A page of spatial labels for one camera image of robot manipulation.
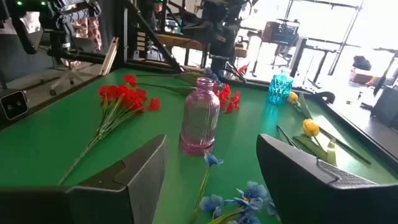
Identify teal glass vase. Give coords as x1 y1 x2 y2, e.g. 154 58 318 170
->
266 67 294 106

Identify red artificial flower bouquet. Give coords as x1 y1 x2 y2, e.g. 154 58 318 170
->
0 67 398 224

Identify brown wooden desk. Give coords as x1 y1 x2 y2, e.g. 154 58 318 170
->
156 32 210 68

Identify dark blue bag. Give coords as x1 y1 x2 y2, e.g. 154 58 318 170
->
353 55 373 72

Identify black office chair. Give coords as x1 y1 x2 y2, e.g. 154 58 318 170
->
46 29 108 96

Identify black table camera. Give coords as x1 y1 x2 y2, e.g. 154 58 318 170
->
0 89 29 121

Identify blue artificial flower bunch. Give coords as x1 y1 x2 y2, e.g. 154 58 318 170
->
203 66 225 91
188 150 281 224

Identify black table edge frame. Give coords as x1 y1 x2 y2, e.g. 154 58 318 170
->
0 60 398 175

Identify black rig strut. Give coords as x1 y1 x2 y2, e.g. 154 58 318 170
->
123 0 184 74

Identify pink ribbed glass vase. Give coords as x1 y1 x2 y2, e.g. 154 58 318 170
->
179 77 221 157

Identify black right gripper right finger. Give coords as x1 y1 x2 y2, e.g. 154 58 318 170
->
256 133 398 224

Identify black mesh crate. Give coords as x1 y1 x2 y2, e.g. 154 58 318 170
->
271 21 300 47

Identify yellow artificial tulip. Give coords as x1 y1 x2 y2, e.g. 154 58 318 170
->
292 118 338 167
287 91 373 165

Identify light wooden slats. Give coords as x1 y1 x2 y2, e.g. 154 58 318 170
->
99 36 121 77

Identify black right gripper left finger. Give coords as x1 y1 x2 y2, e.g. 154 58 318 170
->
0 133 169 224

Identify red artificial flower bunch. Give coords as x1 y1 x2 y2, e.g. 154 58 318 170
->
137 81 242 114
57 73 162 185

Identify floral patterned cloth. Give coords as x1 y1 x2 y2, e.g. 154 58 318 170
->
60 7 103 68

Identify black cabinet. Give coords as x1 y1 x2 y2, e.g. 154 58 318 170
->
371 84 398 129

